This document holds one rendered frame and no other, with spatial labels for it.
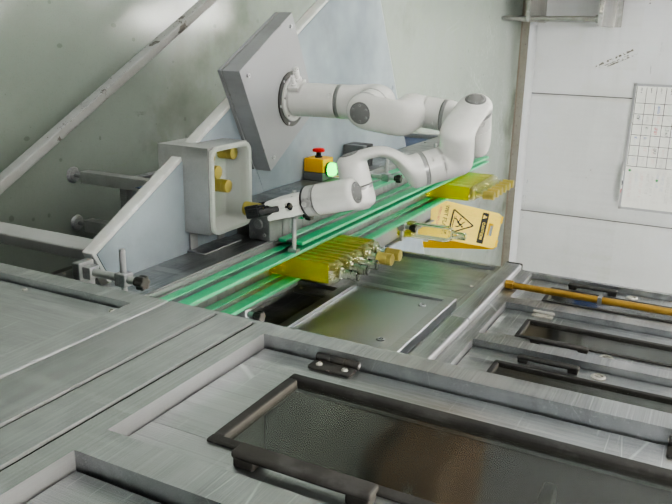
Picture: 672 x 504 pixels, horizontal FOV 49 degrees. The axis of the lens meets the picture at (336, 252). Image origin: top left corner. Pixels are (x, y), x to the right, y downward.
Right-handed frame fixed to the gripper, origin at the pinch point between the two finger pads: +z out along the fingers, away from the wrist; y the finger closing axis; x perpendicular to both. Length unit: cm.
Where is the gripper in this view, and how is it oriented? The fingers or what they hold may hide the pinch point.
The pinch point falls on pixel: (257, 210)
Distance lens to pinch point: 188.4
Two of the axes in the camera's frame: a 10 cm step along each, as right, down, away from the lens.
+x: -2.2, -9.6, -1.7
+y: 4.6, -2.5, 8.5
